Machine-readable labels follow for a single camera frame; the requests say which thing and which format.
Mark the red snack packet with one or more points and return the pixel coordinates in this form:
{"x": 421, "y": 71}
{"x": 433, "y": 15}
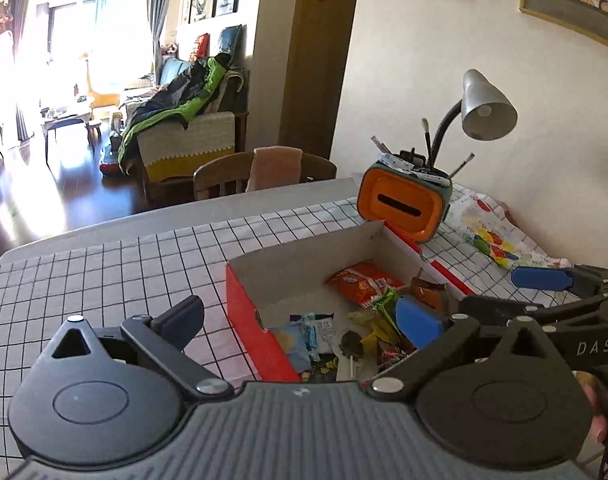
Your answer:
{"x": 359, "y": 280}

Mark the person's right hand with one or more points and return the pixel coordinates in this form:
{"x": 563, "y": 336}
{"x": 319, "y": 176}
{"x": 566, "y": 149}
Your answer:
{"x": 597, "y": 410}

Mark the brown curtain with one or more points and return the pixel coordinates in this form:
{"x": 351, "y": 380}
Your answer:
{"x": 20, "y": 60}

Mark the yellow armchair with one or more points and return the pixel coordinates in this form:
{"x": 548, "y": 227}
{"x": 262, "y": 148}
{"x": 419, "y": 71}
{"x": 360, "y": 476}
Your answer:
{"x": 104, "y": 99}

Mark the thin paint brush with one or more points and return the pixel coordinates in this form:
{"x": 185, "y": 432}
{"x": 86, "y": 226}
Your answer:
{"x": 462, "y": 165}
{"x": 426, "y": 140}

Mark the dark red foil snack bag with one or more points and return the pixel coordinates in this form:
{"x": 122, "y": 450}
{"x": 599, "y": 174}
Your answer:
{"x": 428, "y": 295}

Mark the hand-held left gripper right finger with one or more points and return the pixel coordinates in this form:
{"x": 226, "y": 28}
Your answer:
{"x": 419, "y": 321}

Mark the dark coffee table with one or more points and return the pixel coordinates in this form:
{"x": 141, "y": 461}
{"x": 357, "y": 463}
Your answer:
{"x": 66, "y": 122}

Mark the red black floor toy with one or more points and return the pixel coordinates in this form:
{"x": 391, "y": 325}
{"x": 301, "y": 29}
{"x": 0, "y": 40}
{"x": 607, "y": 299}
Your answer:
{"x": 109, "y": 157}

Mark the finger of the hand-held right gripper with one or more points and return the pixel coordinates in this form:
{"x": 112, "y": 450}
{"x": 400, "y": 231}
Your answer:
{"x": 498, "y": 309}
{"x": 541, "y": 279}

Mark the red cardboard box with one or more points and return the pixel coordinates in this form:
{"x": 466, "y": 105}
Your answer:
{"x": 249, "y": 330}

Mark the orange tissue box organizer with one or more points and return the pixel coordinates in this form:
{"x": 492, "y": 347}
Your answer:
{"x": 398, "y": 205}

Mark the grey curtain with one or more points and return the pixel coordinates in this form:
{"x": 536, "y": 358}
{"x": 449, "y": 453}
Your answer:
{"x": 159, "y": 15}

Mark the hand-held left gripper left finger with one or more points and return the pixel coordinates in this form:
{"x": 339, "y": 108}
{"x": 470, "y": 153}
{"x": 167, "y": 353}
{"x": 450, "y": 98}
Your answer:
{"x": 184, "y": 322}

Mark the wooden dining chair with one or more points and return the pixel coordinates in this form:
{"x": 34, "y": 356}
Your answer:
{"x": 219, "y": 175}

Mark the green white snack packet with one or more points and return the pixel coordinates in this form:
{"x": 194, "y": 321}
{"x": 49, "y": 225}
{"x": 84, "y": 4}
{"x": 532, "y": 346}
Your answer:
{"x": 386, "y": 305}

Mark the colourful printed plastic bag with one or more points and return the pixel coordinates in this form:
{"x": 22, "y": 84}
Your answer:
{"x": 493, "y": 240}

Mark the blue cushion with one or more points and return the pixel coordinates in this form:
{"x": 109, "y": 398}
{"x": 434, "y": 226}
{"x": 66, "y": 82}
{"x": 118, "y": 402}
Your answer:
{"x": 230, "y": 40}

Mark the grey desk lamp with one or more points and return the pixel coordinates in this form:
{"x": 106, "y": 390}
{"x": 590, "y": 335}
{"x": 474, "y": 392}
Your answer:
{"x": 486, "y": 110}

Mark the chocolate lollipop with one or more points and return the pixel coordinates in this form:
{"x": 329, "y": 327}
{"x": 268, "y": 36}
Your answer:
{"x": 351, "y": 342}

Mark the brown wooden door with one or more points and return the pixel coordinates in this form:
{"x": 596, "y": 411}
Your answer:
{"x": 314, "y": 70}

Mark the green black jacket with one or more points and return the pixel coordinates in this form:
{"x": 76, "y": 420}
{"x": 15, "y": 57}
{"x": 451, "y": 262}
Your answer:
{"x": 159, "y": 117}

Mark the pink cloth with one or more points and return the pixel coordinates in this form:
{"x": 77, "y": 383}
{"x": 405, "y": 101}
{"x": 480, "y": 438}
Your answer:
{"x": 274, "y": 167}

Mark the yellow snack packet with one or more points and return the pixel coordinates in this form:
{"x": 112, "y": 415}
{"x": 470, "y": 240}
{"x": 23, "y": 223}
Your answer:
{"x": 371, "y": 340}

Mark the small framed wall picture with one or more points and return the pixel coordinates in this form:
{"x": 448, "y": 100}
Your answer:
{"x": 186, "y": 2}

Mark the red cushion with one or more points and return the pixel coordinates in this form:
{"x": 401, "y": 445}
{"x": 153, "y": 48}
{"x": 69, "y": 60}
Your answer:
{"x": 200, "y": 46}

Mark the sofa with knitted cover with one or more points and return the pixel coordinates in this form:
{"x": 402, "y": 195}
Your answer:
{"x": 194, "y": 145}

